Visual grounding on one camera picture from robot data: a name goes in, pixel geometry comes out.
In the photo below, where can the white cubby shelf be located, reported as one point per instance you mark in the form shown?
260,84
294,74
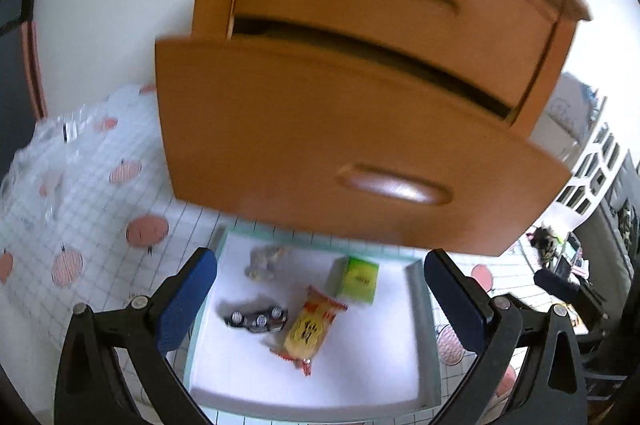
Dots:
595,165

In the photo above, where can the clear plastic bag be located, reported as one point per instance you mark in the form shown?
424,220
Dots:
50,145

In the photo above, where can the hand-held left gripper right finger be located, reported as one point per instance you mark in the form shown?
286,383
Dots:
457,300

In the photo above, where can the clear wrapped candy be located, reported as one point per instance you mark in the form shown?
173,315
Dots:
265,262

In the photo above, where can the dark toy car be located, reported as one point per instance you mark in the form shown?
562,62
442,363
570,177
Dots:
255,319

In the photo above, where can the green packet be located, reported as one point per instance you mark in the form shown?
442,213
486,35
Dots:
357,280

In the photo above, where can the grid tablecloth with pink fruits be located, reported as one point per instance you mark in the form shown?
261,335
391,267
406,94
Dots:
100,255

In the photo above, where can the closed wooden drawer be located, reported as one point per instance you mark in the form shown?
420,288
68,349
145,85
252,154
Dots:
350,5

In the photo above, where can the yellow snack packet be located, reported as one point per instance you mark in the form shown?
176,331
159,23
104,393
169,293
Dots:
310,327

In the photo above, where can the dark tangled object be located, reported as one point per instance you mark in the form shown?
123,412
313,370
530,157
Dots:
542,237

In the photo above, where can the wooden drawer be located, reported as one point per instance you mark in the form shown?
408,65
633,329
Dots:
300,130
350,5

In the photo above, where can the white tray with teal rim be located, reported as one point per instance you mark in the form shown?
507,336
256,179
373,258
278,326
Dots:
360,355

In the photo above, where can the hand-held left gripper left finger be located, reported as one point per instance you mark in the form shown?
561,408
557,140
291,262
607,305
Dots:
185,300

